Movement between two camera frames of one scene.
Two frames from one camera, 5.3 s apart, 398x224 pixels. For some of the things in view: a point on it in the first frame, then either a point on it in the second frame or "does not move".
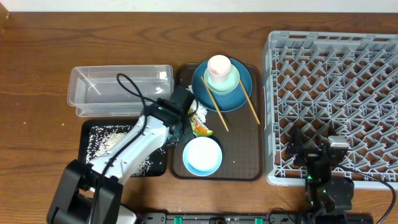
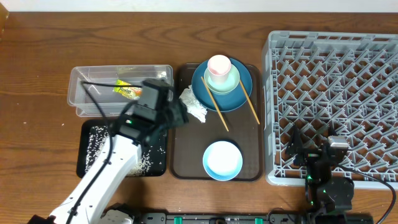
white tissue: (197, 108) does not move
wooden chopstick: (214, 104) does not move
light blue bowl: (202, 156) → (222, 160)
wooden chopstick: (250, 102) does not move
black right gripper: (296, 145) does not move
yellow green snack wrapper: (199, 128) → (133, 93)
